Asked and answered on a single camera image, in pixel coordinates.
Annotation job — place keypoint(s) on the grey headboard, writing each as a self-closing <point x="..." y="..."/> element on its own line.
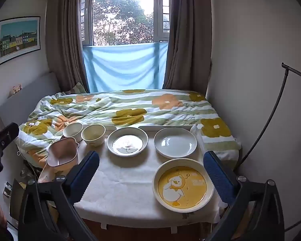
<point x="27" y="93"/>

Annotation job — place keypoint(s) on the window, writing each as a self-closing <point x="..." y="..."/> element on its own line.
<point x="123" y="12"/>

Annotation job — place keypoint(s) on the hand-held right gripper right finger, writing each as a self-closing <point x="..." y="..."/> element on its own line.
<point x="218" y="178"/>

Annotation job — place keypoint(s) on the framed houses picture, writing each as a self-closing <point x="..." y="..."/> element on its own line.
<point x="18" y="40"/>

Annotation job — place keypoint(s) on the white cartoon print plate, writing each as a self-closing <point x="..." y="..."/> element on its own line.
<point x="127" y="141"/>

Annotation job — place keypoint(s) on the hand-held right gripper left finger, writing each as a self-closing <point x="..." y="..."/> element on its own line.
<point x="85" y="173"/>

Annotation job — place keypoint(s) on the yellow duck plate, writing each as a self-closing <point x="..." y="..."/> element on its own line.
<point x="183" y="183"/>

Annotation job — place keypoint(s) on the brown curtain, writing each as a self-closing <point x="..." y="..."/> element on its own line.
<point x="65" y="35"/>
<point x="188" y="35"/>

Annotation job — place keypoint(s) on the white tray board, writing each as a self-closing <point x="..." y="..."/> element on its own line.
<point x="150" y="128"/>

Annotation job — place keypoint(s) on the white cup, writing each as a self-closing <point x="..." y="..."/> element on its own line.
<point x="72" y="131"/>

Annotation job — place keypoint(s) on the cream round bowl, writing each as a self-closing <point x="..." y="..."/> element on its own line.
<point x="93" y="135"/>

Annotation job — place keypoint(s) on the white patterned tablecloth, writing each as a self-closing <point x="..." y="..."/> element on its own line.
<point x="125" y="180"/>

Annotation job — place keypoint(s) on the green striped pillow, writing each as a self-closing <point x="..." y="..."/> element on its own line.
<point x="78" y="87"/>

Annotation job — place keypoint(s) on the dark box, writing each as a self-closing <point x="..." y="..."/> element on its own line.
<point x="16" y="200"/>

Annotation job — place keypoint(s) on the light blue cloth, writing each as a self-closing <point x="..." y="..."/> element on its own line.
<point x="125" y="65"/>

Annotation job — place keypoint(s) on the pink plastic bowl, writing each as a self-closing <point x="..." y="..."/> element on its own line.
<point x="62" y="153"/>

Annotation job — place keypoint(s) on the floral striped blanket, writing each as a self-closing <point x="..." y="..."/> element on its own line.
<point x="130" y="108"/>

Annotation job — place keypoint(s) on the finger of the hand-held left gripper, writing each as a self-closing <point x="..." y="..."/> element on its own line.
<point x="7" y="133"/>

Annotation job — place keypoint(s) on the plain white plate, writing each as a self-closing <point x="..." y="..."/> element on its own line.
<point x="175" y="142"/>

